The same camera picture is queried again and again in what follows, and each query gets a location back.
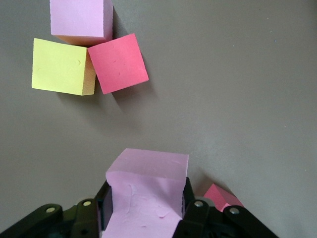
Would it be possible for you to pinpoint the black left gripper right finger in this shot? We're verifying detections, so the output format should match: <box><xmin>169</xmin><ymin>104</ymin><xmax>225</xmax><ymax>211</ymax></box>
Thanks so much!
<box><xmin>174</xmin><ymin>177</ymin><xmax>278</xmax><ymax>238</ymax></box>

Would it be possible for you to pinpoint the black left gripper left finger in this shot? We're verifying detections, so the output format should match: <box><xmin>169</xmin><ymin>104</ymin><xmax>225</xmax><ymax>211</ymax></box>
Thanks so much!
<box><xmin>0</xmin><ymin>182</ymin><xmax>113</xmax><ymax>238</ymax></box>

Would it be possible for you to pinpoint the pink foam cube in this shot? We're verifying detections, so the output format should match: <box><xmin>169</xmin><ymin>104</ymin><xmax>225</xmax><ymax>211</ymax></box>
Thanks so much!
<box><xmin>49</xmin><ymin>0</ymin><xmax>114</xmax><ymax>47</ymax></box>
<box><xmin>101</xmin><ymin>148</ymin><xmax>190</xmax><ymax>238</ymax></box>

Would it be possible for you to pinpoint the red foam cube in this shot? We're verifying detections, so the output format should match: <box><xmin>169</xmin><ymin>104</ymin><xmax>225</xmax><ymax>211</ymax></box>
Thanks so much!
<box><xmin>203</xmin><ymin>183</ymin><xmax>246</xmax><ymax>213</ymax></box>
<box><xmin>87</xmin><ymin>33</ymin><xmax>150</xmax><ymax>95</ymax></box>

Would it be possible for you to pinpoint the yellow foam cube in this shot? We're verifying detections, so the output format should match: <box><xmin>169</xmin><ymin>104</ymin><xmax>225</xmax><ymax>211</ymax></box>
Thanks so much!
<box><xmin>31</xmin><ymin>37</ymin><xmax>97</xmax><ymax>96</ymax></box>

